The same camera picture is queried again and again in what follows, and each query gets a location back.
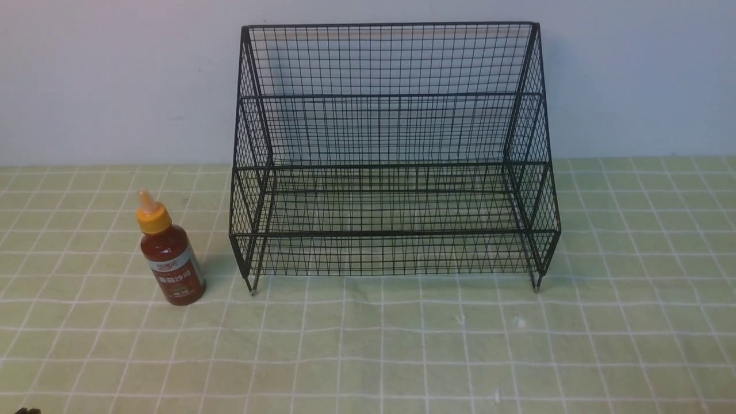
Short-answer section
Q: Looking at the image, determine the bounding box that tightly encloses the dark object at bottom edge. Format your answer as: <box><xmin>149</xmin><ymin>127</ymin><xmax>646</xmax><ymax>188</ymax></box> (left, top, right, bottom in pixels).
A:
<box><xmin>15</xmin><ymin>407</ymin><xmax>41</xmax><ymax>414</ymax></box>

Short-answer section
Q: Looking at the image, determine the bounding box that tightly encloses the red sauce bottle yellow cap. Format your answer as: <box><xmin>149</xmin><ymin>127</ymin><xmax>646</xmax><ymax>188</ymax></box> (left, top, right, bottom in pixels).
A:
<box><xmin>136</xmin><ymin>190</ymin><xmax>206</xmax><ymax>306</ymax></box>

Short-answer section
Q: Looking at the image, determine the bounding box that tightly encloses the black wire mesh rack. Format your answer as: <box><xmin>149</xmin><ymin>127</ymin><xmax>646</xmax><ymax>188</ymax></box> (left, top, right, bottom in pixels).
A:
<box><xmin>228</xmin><ymin>21</ymin><xmax>562</xmax><ymax>293</ymax></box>

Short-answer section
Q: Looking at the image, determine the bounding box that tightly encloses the green checkered tablecloth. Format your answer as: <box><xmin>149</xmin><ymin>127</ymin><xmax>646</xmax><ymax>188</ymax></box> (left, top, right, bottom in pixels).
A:
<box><xmin>1</xmin><ymin>157</ymin><xmax>735</xmax><ymax>413</ymax></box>

